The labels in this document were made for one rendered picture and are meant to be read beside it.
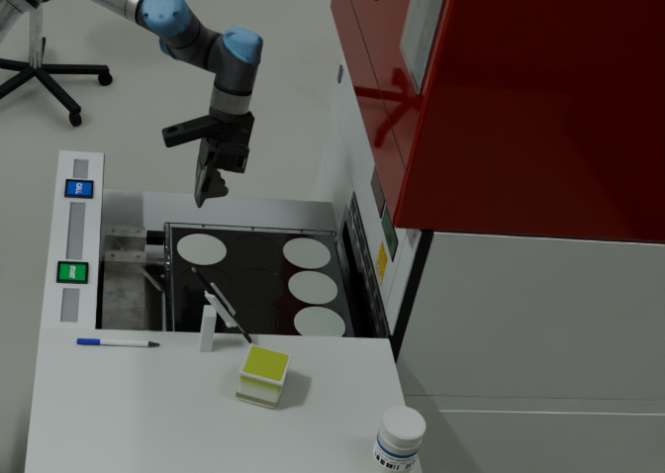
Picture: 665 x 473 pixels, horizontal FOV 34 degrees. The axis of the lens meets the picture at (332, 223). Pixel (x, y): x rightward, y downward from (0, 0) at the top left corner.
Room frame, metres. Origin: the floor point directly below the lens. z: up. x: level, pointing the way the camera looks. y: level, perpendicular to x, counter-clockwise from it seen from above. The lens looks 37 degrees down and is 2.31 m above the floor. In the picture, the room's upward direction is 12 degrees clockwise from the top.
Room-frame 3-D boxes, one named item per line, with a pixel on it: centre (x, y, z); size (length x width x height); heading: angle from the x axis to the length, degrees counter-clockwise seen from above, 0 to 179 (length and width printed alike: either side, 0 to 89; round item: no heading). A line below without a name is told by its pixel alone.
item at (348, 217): (1.72, -0.08, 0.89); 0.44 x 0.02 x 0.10; 15
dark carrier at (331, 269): (1.65, 0.12, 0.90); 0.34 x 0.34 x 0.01; 15
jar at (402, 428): (1.22, -0.18, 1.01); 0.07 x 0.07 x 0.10
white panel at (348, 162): (1.90, -0.05, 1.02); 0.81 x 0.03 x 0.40; 15
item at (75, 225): (1.62, 0.48, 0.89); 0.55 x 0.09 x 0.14; 15
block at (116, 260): (1.64, 0.39, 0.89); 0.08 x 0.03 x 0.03; 105
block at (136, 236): (1.72, 0.41, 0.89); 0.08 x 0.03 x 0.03; 105
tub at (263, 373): (1.31, 0.06, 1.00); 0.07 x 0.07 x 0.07; 86
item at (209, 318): (1.39, 0.16, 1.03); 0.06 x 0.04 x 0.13; 105
